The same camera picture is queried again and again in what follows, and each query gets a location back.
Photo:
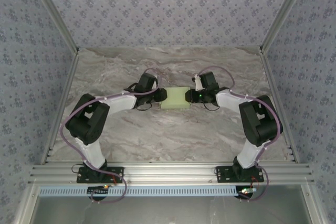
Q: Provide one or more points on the small electronics board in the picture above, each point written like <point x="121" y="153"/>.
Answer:
<point x="98" y="189"/>
<point x="246" y="191"/>

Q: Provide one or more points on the light green paper box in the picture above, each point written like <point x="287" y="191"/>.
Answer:
<point x="174" y="98"/>

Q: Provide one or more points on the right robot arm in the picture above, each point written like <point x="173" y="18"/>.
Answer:
<point x="231" y="98"/>

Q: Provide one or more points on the grey metal panel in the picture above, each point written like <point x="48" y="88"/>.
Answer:
<point x="168" y="211"/>

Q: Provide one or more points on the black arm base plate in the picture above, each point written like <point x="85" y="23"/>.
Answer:
<point x="115" y="174"/>
<point x="223" y="174"/>

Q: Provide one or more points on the aluminium frame post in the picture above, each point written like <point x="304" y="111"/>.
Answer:
<point x="282" y="14"/>
<point x="56" y="14"/>

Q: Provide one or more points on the aluminium mounting rail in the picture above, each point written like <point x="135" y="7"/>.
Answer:
<point x="168" y="171"/>

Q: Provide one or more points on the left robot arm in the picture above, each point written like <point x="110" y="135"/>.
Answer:
<point x="118" y="102"/>

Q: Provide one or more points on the aluminium table side rail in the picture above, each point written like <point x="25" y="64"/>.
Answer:
<point x="68" y="77"/>
<point x="270" y="77"/>

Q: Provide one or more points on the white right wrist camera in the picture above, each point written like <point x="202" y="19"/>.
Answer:
<point x="198" y="82"/>

